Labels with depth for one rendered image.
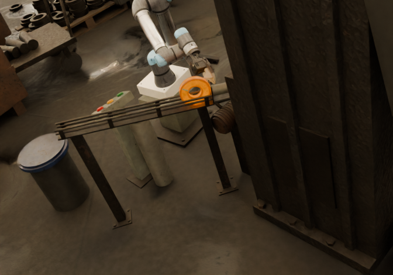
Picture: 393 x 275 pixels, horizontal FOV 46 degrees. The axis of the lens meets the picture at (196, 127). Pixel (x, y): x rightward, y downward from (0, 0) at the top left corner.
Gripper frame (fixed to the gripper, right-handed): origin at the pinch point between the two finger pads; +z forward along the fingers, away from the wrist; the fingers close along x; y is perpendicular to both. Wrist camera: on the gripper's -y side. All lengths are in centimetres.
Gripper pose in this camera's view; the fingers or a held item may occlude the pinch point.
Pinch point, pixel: (215, 81)
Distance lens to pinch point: 240.0
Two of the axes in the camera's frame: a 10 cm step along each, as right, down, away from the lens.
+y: -8.5, 3.6, -3.9
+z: 4.9, 8.2, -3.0
